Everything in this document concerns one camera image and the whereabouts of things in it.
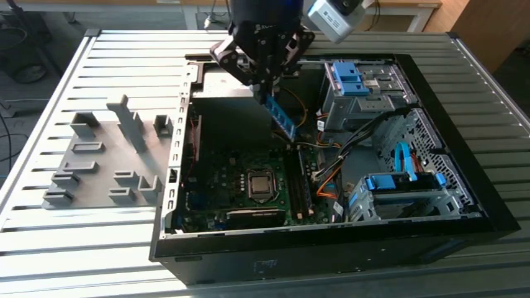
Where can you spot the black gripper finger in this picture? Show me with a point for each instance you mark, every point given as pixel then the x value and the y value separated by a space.
pixel 300 43
pixel 226 57

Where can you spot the green RAM stick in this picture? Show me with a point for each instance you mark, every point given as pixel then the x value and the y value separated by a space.
pixel 284 119

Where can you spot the black RAM slot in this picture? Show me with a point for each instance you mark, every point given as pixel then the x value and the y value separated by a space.
pixel 294 180

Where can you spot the grey power supply unit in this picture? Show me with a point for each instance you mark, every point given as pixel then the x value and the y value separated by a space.
pixel 220 83

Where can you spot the blue plastic disk carrier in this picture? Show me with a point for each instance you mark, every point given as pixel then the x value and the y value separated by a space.
pixel 348 77

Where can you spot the grey metal drive cage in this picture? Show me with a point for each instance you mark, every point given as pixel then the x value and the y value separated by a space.
pixel 361 108

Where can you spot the white framed wooden desk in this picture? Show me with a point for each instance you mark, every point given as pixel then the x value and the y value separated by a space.
pixel 423 18

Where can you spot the green motherboard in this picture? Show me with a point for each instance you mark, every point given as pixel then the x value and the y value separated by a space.
pixel 220 186

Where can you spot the silver CPU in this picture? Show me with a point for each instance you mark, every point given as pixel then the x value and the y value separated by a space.
pixel 261 183

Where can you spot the grey parts rack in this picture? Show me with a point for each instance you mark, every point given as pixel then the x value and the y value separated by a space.
pixel 108 161

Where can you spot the CPU socket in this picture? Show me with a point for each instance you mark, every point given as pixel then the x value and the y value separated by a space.
pixel 262 196

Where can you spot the black wheeled cart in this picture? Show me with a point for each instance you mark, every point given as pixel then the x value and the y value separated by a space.
pixel 31 74

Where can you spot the brown wooden cabinet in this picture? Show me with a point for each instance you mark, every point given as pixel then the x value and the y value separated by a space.
pixel 497 28

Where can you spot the hard disk in blue carrier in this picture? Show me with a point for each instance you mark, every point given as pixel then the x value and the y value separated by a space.
pixel 388 182

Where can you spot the black graphics card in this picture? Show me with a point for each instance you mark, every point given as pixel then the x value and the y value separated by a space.
pixel 257 217

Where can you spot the grey metal disk bay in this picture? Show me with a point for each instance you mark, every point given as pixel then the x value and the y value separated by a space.
pixel 411 195

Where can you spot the black open PC case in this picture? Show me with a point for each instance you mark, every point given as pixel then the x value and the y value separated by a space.
pixel 290 257

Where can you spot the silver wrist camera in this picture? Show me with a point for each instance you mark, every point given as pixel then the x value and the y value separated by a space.
pixel 332 21

